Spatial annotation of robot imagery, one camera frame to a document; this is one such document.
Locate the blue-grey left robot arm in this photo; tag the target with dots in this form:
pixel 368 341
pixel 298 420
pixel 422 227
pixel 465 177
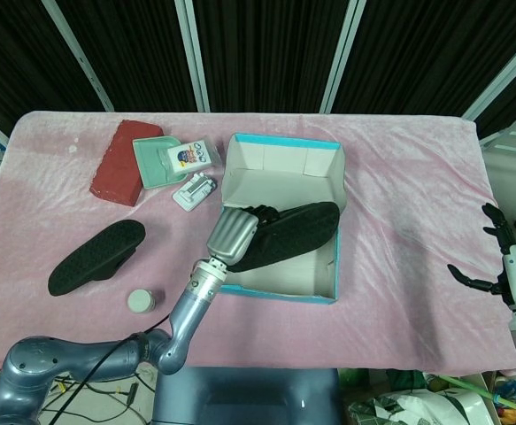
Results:
pixel 187 319

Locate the green white plastic bags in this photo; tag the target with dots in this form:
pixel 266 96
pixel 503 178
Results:
pixel 408 403

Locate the white aluminium frame post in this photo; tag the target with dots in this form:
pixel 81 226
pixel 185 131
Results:
pixel 193 57
pixel 341 57
pixel 80 57
pixel 501 62

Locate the mint green square plate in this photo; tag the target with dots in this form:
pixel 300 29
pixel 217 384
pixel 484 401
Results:
pixel 151 164

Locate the black shoe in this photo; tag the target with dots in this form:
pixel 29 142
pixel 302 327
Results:
pixel 297 234
pixel 94 257

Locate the red brick block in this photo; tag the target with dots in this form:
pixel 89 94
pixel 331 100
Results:
pixel 118 168

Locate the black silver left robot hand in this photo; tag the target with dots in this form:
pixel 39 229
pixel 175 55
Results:
pixel 231 234

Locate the black curtain backdrop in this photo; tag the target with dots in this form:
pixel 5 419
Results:
pixel 262 44

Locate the turquoise shoe box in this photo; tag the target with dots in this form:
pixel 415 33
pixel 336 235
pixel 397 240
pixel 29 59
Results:
pixel 279 177

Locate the small round white jar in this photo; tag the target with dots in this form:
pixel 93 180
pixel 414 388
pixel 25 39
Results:
pixel 140 301

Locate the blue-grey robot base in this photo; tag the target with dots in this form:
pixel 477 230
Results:
pixel 244 398

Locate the pink velvet tablecloth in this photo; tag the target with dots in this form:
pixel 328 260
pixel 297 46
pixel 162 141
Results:
pixel 408 186

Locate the white cartoon print packet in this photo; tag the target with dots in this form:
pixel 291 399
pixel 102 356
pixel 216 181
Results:
pixel 189 155

